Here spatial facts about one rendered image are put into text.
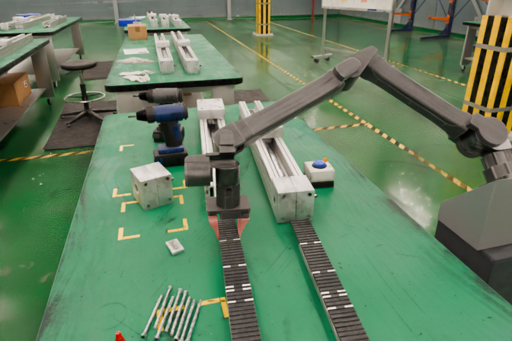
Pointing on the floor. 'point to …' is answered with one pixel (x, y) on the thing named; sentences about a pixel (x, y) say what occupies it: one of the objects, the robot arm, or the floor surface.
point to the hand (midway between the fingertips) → (228, 234)
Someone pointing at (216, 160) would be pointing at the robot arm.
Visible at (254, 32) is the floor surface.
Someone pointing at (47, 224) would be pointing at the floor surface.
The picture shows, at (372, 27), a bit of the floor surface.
